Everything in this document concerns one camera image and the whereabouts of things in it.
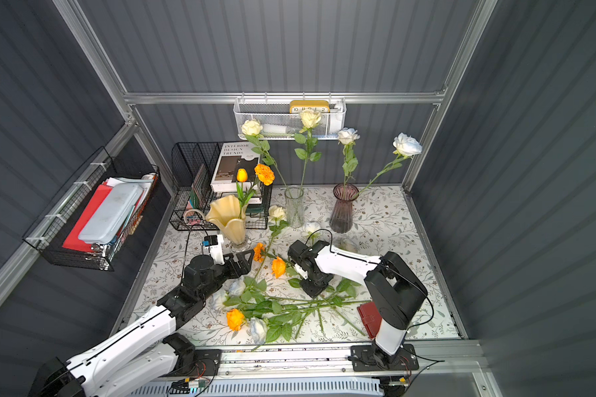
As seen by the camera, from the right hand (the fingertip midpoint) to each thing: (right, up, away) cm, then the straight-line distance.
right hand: (320, 287), depth 87 cm
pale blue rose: (-2, +21, +13) cm, 25 cm away
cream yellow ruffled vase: (-35, +27, +3) cm, 44 cm away
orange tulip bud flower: (-27, +33, -3) cm, 42 cm away
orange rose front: (-28, -8, -8) cm, 30 cm away
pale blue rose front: (-20, -9, -11) cm, 24 cm away
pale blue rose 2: (-29, +1, -3) cm, 30 cm away
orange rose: (-15, +7, +2) cm, 17 cm away
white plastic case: (-60, +24, -20) cm, 68 cm away
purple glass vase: (+11, +25, +21) cm, 35 cm away
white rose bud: (-17, +26, +19) cm, 36 cm away
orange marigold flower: (-18, +38, -10) cm, 43 cm away
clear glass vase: (-9, +29, +10) cm, 32 cm away
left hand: (-25, +13, -8) cm, 29 cm away
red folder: (-69, +19, -19) cm, 75 cm away
